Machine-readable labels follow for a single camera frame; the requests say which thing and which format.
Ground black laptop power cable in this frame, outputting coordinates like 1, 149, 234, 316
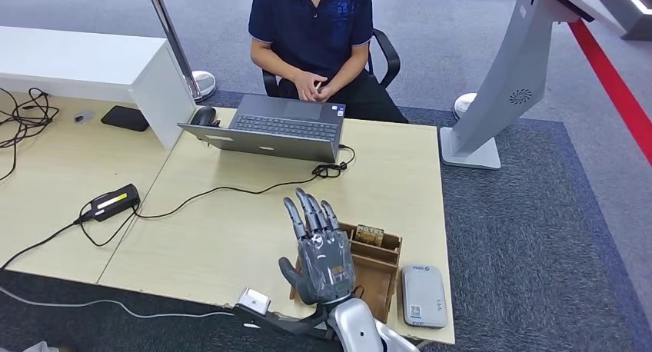
133, 144, 357, 220

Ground black power brick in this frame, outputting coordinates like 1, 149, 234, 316
81, 183, 141, 224

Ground grey kiosk stand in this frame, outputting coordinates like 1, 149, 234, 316
439, 0, 596, 171

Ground dark kiosk with light strip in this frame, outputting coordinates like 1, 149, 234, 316
593, 0, 652, 41

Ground person's left hand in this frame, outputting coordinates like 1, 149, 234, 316
313, 79, 340, 102

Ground white counter block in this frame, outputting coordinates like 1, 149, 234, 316
0, 25, 198, 151

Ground grey floor object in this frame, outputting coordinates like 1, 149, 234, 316
22, 340, 61, 352

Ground black mains cord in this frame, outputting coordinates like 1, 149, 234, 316
0, 201, 136, 272

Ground black office chair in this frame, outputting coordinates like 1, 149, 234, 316
261, 28, 402, 98

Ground chrome stanchion post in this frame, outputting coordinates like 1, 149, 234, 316
142, 0, 218, 102

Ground dark blue area rug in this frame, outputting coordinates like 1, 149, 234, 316
0, 88, 652, 352

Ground wooden compartment tray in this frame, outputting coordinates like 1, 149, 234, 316
289, 221, 404, 324

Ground person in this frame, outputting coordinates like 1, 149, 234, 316
248, 0, 410, 124

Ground white floor cable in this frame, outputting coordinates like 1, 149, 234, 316
0, 286, 241, 320

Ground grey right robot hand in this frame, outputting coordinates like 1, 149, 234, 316
278, 188, 357, 307

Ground red barrier belt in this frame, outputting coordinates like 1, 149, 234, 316
567, 18, 652, 166

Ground tangled black cables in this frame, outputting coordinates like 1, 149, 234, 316
0, 87, 60, 183

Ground grey laptop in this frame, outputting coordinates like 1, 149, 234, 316
177, 93, 348, 164

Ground hotel key card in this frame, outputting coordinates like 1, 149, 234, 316
354, 224, 384, 247

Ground black rectangular pad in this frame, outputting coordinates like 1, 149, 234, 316
100, 105, 150, 133

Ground black computer mouse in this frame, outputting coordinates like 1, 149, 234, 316
189, 105, 221, 128

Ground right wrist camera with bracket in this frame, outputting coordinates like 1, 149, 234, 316
232, 287, 334, 340

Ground person's right hand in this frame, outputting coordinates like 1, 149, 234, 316
294, 70, 330, 102

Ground chrome stanchion base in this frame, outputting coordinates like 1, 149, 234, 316
453, 91, 478, 121

